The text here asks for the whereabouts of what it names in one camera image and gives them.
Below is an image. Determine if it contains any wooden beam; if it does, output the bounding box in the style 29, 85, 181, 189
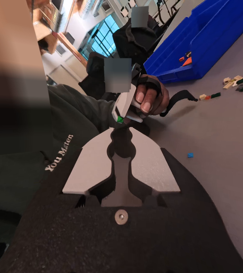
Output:
56, 32, 88, 67

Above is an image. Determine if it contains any large window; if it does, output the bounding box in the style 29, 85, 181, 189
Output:
79, 15, 122, 58

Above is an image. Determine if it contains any black metal frame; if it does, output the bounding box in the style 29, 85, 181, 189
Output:
155, 0, 182, 24

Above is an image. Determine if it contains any silver ventilation duct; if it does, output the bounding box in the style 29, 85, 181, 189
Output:
78, 0, 105, 18

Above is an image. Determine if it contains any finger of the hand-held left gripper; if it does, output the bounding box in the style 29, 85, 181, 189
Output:
112, 88, 138, 123
124, 116, 144, 124

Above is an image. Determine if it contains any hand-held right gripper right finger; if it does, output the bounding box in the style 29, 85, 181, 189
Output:
128, 127, 180, 193

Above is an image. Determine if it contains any orange and tan brick cluster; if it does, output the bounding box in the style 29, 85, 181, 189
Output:
179, 51, 193, 67

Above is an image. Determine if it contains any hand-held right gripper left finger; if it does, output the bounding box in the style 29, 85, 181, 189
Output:
62, 127, 116, 195

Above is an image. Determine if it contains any wooden shelving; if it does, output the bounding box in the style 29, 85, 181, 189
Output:
26, 0, 71, 56

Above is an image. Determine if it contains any person's left hand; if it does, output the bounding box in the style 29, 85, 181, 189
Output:
134, 75, 170, 117

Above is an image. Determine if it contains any person's green sweatshirt torso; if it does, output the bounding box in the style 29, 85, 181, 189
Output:
0, 84, 101, 243

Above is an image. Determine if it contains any large blue plastic bin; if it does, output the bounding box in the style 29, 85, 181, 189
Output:
143, 0, 243, 84

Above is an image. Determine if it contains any person's left forearm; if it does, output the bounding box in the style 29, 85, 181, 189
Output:
75, 94, 117, 134

